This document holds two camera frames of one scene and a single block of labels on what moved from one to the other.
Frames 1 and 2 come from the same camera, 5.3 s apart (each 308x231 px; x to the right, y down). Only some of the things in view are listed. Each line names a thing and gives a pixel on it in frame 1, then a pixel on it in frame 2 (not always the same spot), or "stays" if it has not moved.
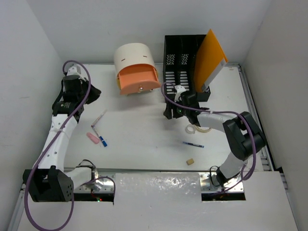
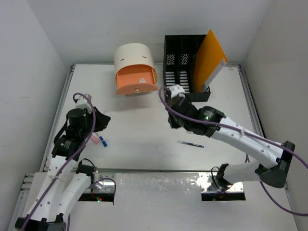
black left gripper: (95, 95) -> (102, 121)
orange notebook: (210, 58) stays
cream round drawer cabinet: (135, 70) stays
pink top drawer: (137, 78) stays
